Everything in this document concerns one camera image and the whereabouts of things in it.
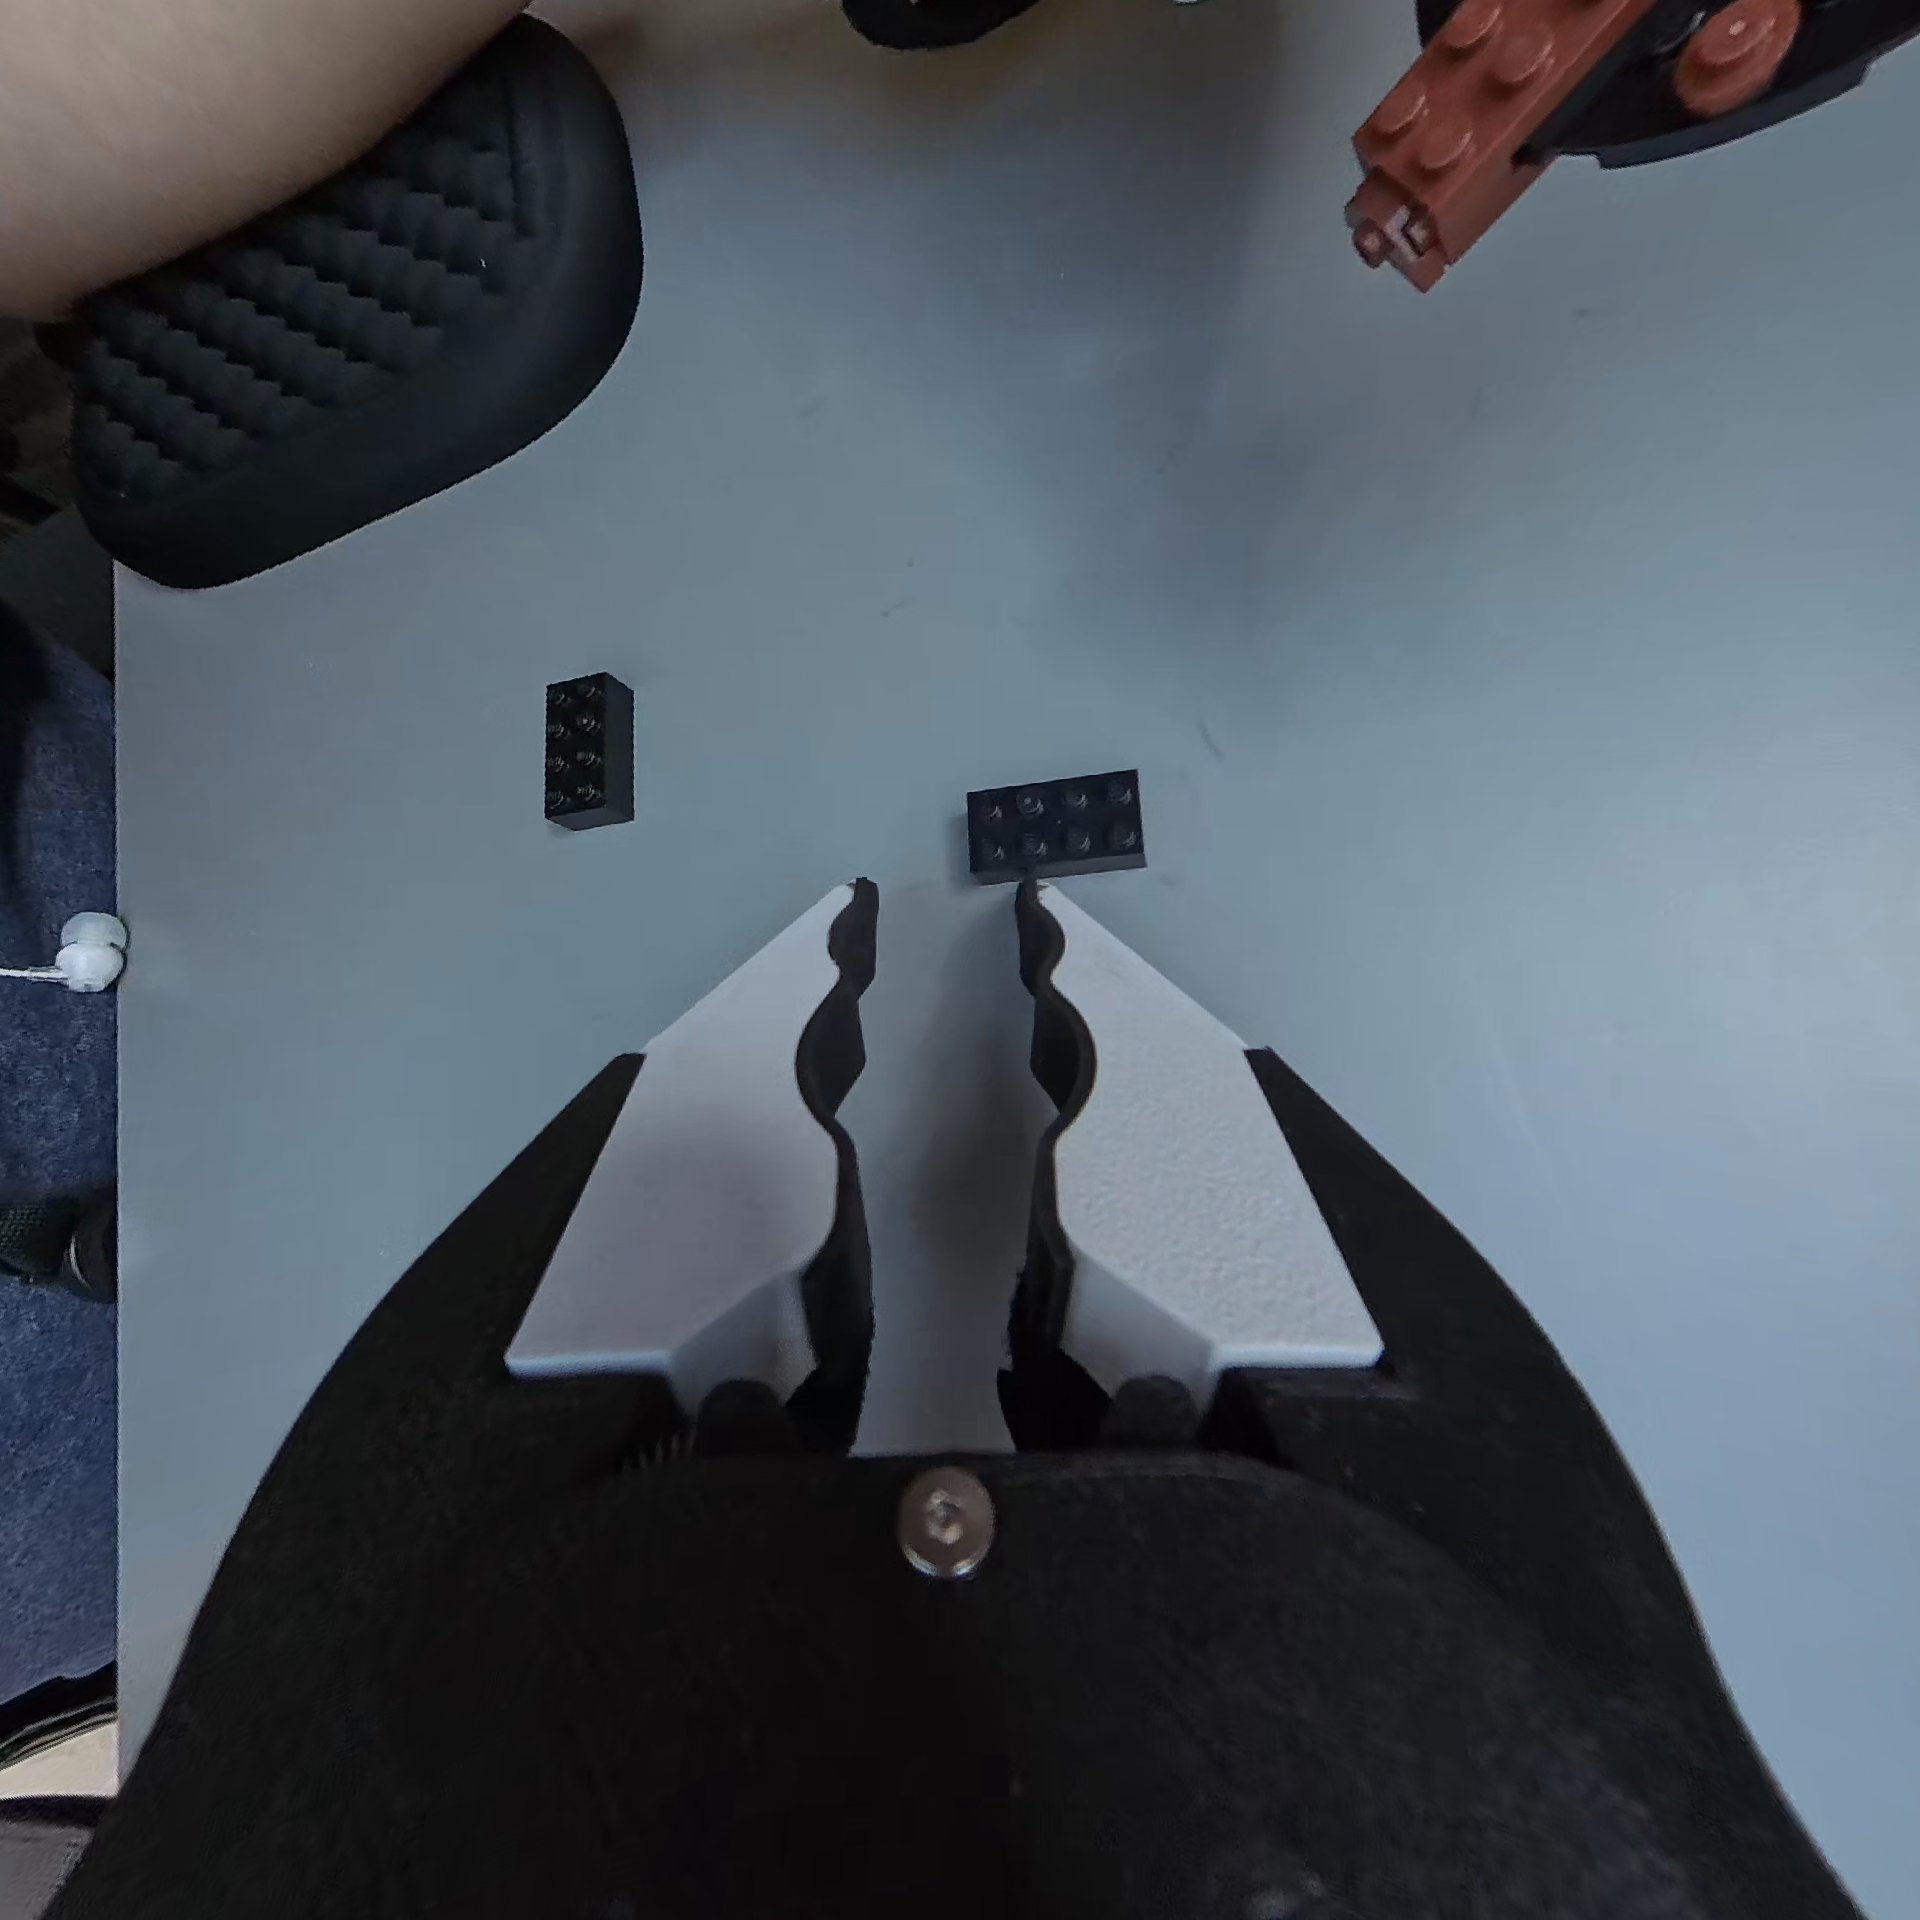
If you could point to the black toy brick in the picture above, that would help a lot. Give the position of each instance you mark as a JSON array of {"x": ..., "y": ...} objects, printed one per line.
[
  {"x": 588, "y": 750},
  {"x": 1060, "y": 827}
]

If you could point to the black textured armrest pad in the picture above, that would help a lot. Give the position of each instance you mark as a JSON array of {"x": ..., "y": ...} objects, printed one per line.
[{"x": 346, "y": 329}]

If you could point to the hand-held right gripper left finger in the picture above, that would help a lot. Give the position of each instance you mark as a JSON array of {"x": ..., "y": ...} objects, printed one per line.
[{"x": 675, "y": 1200}]

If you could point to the person's blue jeans leg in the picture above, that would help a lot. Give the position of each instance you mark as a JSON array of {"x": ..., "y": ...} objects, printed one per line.
[{"x": 54, "y": 1501}]

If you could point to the brown and black brick model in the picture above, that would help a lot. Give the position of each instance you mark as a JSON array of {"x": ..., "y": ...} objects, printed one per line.
[{"x": 1500, "y": 119}]

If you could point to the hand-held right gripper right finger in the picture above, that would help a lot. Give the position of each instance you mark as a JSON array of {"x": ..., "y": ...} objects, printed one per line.
[{"x": 1201, "y": 1200}]

